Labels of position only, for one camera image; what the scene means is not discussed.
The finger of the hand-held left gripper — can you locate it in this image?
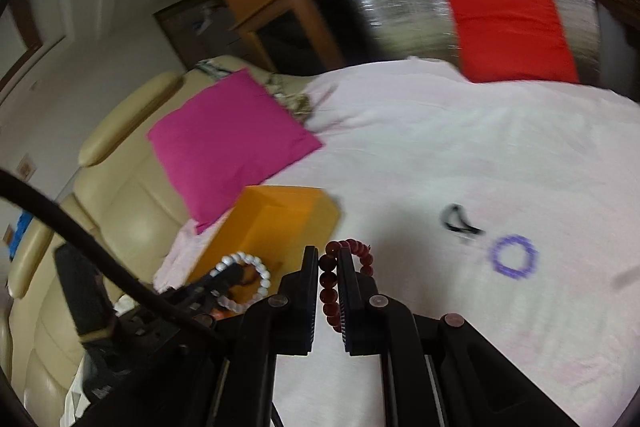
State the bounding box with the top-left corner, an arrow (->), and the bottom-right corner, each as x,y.
186,264 -> 247,305

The black hair tie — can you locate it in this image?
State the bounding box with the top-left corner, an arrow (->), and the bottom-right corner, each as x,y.
440,203 -> 487,244

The purple bead bracelet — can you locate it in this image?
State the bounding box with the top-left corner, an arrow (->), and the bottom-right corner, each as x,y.
487,234 -> 541,280

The dark red bead bracelet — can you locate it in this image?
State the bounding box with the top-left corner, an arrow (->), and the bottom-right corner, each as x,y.
318,238 -> 375,334

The pale pink towel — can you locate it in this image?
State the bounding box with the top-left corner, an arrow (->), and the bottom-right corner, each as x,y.
152,54 -> 640,427

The clear and white bead bracelet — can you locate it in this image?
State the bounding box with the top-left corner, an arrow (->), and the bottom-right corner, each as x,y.
214,251 -> 273,312

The magenta cushion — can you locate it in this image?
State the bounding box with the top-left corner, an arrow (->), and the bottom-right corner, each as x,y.
146,68 -> 325,235

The black cable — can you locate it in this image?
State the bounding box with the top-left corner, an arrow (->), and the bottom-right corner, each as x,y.
0,169 -> 236,353

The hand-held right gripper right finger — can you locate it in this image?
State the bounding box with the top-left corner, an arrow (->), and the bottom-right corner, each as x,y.
337,243 -> 581,427

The red cushion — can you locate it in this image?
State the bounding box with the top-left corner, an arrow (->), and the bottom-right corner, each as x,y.
444,0 -> 581,85

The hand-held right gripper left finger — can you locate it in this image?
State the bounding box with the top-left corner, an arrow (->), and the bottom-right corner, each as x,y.
205,246 -> 321,427

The floral cloth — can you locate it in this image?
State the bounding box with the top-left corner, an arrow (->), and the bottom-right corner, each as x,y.
192,59 -> 346,128

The beige leather sofa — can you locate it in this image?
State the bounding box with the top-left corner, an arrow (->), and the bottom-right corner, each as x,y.
0,54 -> 281,427

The orange box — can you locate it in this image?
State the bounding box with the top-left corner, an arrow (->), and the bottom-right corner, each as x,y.
187,185 -> 342,323

